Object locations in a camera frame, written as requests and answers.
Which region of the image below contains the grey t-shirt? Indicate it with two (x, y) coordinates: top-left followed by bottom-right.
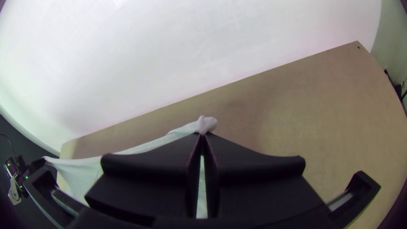
(43, 115), (219, 220)

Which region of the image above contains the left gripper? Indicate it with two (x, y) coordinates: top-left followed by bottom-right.
(29, 157), (49, 174)

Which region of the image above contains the black cable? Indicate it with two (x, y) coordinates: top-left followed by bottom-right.
(0, 133), (17, 160)

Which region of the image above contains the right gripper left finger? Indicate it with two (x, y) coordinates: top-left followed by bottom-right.
(84, 133), (202, 224)

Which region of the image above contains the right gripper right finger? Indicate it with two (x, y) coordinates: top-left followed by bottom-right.
(203, 133), (326, 221)

